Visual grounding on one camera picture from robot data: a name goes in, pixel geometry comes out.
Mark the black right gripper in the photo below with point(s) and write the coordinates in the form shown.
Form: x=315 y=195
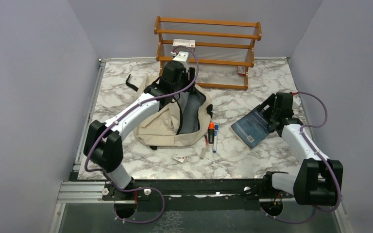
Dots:
x=269 y=101

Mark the orange wooden shelf rack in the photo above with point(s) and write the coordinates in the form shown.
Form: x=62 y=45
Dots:
x=218 y=42

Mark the blue-grey book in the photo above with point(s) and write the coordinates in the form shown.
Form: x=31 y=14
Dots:
x=252 y=128

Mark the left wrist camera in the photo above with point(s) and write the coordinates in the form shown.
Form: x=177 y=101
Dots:
x=182 y=57

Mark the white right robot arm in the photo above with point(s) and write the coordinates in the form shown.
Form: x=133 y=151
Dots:
x=319 y=178

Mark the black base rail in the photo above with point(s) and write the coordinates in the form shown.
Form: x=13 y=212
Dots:
x=193 y=195

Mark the blue whiteboard marker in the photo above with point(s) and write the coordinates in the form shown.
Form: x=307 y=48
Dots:
x=215 y=138

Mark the small red box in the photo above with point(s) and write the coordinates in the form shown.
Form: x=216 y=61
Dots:
x=241 y=70

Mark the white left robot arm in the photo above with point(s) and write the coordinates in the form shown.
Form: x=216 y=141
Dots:
x=103 y=143

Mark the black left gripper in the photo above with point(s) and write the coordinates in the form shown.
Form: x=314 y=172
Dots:
x=188 y=77

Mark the beige canvas backpack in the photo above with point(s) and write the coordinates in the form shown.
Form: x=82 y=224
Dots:
x=180 y=123

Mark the orange highlighter marker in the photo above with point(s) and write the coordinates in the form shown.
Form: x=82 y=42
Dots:
x=211 y=132

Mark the white and grey box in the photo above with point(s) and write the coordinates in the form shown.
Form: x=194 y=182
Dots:
x=185 y=43

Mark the red pen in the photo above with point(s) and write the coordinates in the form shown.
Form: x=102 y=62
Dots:
x=206 y=140

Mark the small white eraser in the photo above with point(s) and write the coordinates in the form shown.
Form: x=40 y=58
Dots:
x=179 y=158

